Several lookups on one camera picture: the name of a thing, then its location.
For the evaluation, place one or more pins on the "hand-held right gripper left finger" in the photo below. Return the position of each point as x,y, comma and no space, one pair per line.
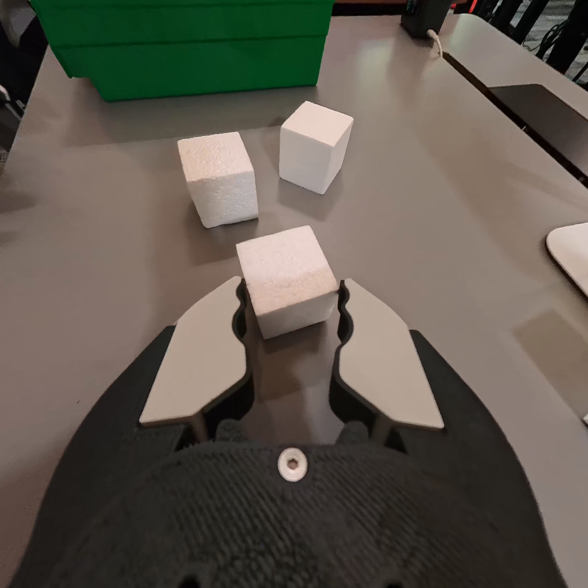
202,358

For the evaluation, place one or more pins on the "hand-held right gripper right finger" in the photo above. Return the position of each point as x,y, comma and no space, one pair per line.
386,367

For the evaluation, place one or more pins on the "white foam cube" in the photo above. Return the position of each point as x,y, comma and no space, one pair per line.
317,147
218,179
287,275

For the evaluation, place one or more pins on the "grey desk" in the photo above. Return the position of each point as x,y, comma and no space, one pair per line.
115,275

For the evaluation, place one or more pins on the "white stand base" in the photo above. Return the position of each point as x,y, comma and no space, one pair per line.
572,252

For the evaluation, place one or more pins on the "green plastic bin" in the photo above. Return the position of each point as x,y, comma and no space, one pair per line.
183,50

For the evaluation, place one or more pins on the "adjoining grey table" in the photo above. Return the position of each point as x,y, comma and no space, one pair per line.
505,59

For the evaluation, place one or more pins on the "black power adapter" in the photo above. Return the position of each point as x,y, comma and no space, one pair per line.
422,16

